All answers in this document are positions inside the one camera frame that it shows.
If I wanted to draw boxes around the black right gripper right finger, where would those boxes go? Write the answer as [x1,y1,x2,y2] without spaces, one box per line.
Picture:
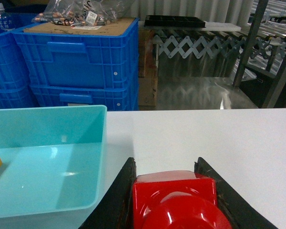
[194,157,277,229]

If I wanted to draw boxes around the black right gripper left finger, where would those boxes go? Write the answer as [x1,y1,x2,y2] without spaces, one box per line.
[80,157,137,229]

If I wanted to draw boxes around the red toy block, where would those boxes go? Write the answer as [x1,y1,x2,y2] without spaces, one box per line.
[133,170,232,229]

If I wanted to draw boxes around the brown cardboard box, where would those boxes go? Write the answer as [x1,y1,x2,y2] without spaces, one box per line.
[139,30,158,106]

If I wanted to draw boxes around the teal plastic tray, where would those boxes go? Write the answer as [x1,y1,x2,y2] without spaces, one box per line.
[0,105,107,219]

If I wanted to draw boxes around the bottom right blue crate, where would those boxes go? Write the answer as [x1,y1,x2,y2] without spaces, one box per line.
[30,82,139,111]

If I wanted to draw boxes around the blue crate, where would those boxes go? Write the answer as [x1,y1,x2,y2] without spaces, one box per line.
[13,18,139,90]
[30,82,139,111]
[0,23,30,90]
[0,85,39,109]

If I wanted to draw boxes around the bottom middle blue crate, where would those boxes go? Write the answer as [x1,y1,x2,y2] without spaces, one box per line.
[0,85,39,109]

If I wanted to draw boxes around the top right blue crate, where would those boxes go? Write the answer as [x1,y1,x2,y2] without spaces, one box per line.
[13,18,139,90]

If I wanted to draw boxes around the expandable roller conveyor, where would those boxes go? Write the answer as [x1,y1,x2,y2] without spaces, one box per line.
[153,30,286,60]

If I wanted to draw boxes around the top middle blue crate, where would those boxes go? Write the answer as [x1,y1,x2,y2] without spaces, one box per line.
[0,23,30,90]

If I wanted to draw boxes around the brown cardboard sheet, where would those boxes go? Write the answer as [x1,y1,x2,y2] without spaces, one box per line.
[23,18,136,36]

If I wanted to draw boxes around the black compartment tray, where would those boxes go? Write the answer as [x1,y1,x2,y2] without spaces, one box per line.
[144,15,205,28]

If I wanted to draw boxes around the plastic bag of batteries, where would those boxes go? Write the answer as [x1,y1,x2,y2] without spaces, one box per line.
[32,0,134,27]

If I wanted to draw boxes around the clear water bottle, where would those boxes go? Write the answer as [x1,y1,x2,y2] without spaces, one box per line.
[0,3,16,33]

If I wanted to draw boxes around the steel shelf frame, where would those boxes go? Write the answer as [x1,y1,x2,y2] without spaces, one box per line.
[233,0,286,108]

